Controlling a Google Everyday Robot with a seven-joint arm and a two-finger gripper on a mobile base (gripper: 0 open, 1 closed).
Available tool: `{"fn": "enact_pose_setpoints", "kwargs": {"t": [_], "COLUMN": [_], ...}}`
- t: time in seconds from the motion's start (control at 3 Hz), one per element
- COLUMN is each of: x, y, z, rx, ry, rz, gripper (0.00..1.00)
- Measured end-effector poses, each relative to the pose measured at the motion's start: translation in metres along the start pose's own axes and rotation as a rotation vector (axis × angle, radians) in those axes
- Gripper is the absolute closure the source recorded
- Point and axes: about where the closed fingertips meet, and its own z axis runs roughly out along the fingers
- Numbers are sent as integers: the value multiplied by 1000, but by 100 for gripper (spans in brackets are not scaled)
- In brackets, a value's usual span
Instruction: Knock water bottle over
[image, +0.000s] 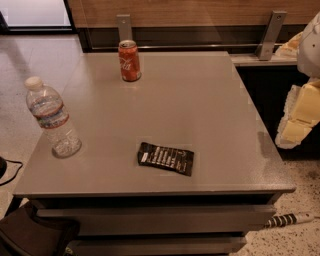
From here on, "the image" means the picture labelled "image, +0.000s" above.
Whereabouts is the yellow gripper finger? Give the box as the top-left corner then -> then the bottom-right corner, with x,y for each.
275,33 -> 302,58
275,80 -> 320,149

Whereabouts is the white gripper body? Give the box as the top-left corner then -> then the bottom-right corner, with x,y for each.
297,12 -> 320,78

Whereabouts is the clear plastic water bottle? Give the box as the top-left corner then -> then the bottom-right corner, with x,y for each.
25,76 -> 82,158

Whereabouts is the grey drawer cabinet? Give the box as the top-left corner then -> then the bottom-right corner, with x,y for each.
15,52 -> 295,256

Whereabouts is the black snack packet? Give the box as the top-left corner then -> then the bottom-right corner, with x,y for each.
137,142 -> 194,176

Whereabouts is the red Coca-Cola can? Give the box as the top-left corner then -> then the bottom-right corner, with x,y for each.
118,40 -> 141,82

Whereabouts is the black bag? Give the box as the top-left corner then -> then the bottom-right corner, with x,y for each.
0,202 -> 80,256

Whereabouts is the right metal wall bracket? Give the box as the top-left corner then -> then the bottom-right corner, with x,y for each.
255,11 -> 287,61

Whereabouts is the metal wall bracket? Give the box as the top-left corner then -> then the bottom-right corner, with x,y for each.
255,11 -> 287,61
116,14 -> 133,41

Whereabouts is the black and white striped handle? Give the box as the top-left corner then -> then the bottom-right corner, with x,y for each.
264,212 -> 315,228

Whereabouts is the left metal wall bracket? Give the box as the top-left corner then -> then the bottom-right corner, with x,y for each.
116,14 -> 133,41

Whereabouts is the black cable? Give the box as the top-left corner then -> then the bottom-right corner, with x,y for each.
0,156 -> 24,187

